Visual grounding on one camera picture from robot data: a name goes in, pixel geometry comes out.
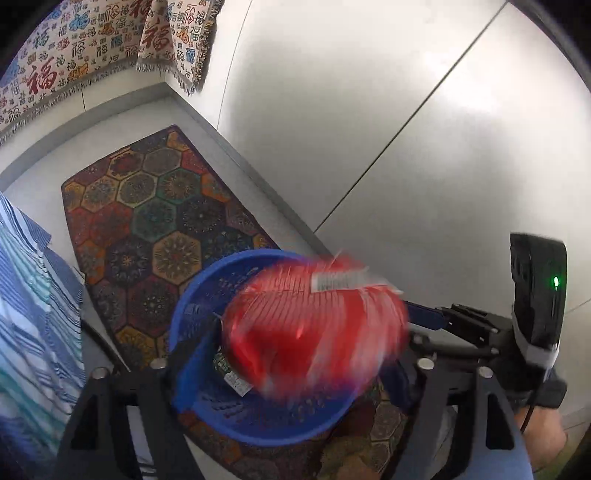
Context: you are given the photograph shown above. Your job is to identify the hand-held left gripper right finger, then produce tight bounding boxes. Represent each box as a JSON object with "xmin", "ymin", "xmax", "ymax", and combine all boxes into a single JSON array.
[{"xmin": 383, "ymin": 360, "xmax": 536, "ymax": 480}]

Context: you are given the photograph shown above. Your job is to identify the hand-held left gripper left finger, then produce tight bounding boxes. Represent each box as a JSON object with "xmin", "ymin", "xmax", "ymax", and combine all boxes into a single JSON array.
[{"xmin": 55, "ymin": 323, "xmax": 218, "ymax": 480}]

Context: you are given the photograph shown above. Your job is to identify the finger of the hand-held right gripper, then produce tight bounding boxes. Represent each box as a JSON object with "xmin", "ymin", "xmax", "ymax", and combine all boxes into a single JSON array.
[
  {"xmin": 409, "ymin": 335, "xmax": 499, "ymax": 361},
  {"xmin": 405, "ymin": 300, "xmax": 502, "ymax": 344}
]

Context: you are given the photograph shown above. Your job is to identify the blue plastic basket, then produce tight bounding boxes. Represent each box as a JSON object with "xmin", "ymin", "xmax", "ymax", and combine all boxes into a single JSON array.
[{"xmin": 168, "ymin": 249, "xmax": 384, "ymax": 446}]

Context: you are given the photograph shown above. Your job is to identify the red foil wrapper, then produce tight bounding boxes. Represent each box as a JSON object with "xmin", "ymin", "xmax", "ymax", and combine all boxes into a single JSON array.
[{"xmin": 222, "ymin": 251, "xmax": 411, "ymax": 400}]

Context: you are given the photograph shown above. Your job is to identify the person's right forearm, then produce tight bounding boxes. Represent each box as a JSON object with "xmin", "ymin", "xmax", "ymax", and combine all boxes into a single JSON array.
[{"xmin": 515, "ymin": 406, "xmax": 568, "ymax": 467}]

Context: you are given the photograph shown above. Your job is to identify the hexagon patterned rug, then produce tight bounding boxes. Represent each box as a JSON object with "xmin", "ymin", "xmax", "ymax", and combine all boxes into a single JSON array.
[{"xmin": 61, "ymin": 124, "xmax": 411, "ymax": 480}]

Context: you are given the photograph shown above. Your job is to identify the striped tablecloth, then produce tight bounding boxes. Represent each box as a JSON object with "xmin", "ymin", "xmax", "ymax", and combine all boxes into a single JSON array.
[{"xmin": 0, "ymin": 191, "xmax": 88, "ymax": 480}]

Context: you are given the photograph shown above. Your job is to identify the white base cabinets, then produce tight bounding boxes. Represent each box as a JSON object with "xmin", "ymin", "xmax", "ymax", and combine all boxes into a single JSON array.
[{"xmin": 157, "ymin": 0, "xmax": 591, "ymax": 430}]

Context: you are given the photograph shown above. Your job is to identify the small printed blanket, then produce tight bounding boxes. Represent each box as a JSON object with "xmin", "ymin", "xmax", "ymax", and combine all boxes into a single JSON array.
[{"xmin": 136, "ymin": 0, "xmax": 227, "ymax": 95}]

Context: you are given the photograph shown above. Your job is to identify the large printed blanket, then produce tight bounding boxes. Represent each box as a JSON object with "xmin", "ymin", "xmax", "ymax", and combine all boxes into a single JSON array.
[{"xmin": 0, "ymin": 0, "xmax": 155, "ymax": 144}]

